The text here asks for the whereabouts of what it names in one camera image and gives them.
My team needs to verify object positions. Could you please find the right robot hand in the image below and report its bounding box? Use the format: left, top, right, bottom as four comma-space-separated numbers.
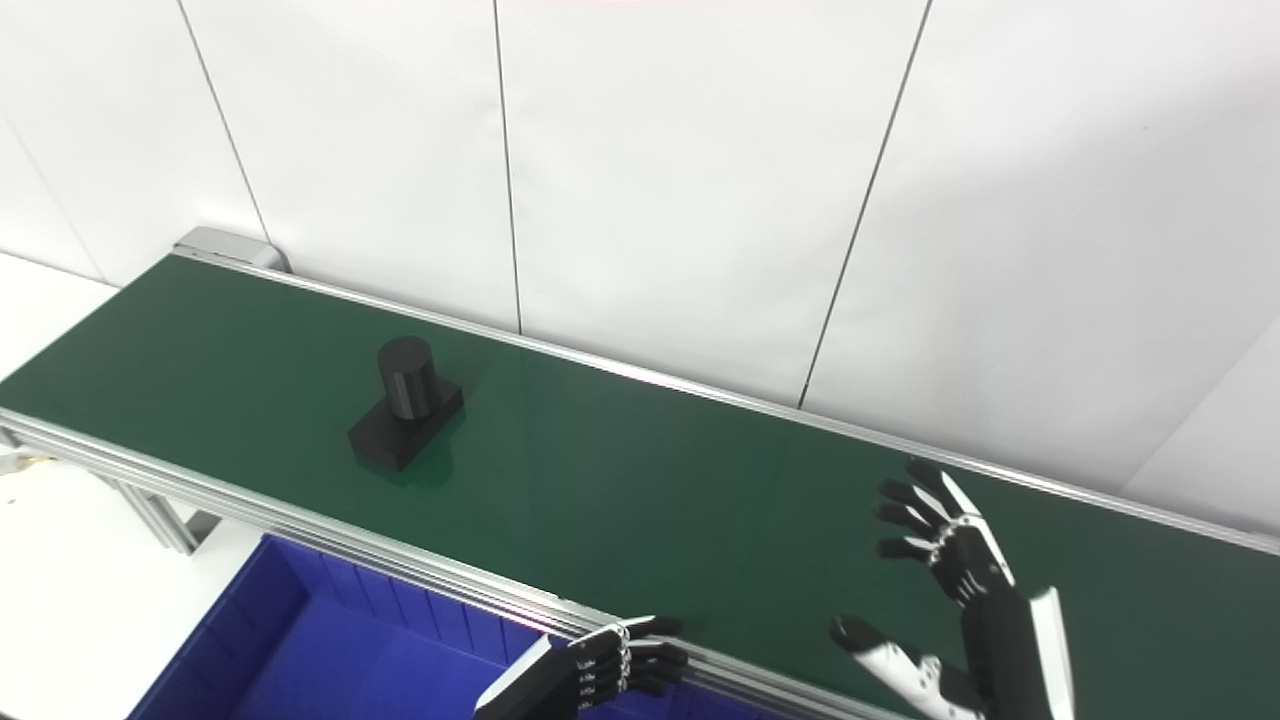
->
828, 457, 1077, 720

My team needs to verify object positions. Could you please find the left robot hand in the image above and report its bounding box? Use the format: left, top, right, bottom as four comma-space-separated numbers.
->
472, 616, 692, 720

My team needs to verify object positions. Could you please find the black cylinder block part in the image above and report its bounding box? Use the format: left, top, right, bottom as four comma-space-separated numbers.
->
347, 336, 466, 474

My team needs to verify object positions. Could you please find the green conveyor belt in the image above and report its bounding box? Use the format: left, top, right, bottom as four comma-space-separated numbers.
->
0, 226, 1280, 720
0, 254, 1280, 720

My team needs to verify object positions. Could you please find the blue plastic bin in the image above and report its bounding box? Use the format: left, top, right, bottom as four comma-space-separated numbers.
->
127, 534, 551, 720

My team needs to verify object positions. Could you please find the aluminium conveyor leg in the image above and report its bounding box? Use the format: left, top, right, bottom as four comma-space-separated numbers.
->
100, 478, 223, 557

